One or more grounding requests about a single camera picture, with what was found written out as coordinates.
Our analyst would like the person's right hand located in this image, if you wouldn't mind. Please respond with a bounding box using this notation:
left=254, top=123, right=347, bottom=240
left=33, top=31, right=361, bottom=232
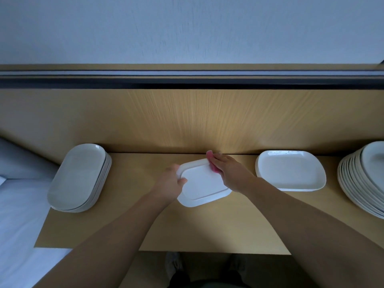
left=207, top=150, right=259, bottom=194

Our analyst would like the person's left hand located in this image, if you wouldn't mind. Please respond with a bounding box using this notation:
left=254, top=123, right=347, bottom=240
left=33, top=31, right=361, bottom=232
left=150, top=164, right=188, bottom=206

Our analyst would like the pink cleaning cloth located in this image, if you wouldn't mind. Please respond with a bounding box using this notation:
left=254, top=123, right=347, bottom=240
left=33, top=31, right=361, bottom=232
left=206, top=150, right=222, bottom=173

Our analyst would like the white glossy rectangular plate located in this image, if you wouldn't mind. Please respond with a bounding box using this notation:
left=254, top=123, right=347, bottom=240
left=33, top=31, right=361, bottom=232
left=176, top=158, right=232, bottom=208

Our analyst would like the stack of white rectangular plates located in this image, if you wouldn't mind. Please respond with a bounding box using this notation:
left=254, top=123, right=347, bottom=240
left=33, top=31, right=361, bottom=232
left=255, top=150, right=327, bottom=192

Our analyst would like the pile of white oblong plates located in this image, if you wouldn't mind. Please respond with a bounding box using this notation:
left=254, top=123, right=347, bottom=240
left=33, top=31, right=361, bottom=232
left=47, top=143, right=113, bottom=214

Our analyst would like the stack of white round plates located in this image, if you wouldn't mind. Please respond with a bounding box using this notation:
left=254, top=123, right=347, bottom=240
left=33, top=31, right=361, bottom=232
left=337, top=141, right=384, bottom=220

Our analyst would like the person's left forearm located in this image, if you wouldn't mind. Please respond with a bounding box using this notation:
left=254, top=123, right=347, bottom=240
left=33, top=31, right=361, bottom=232
left=33, top=192, right=166, bottom=288

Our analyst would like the person's right forearm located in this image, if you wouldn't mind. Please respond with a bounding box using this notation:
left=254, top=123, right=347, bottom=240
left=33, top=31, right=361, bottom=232
left=246, top=180, right=384, bottom=288

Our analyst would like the grey upholstered headboard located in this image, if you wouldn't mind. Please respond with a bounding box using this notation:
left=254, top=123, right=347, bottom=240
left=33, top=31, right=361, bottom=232
left=0, top=138, right=60, bottom=179

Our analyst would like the white bed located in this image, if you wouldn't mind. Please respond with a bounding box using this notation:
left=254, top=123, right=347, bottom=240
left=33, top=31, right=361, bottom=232
left=0, top=177, right=73, bottom=288

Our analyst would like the black wall rail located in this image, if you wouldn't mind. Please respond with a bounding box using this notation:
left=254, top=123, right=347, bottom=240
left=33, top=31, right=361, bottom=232
left=0, top=70, right=384, bottom=89

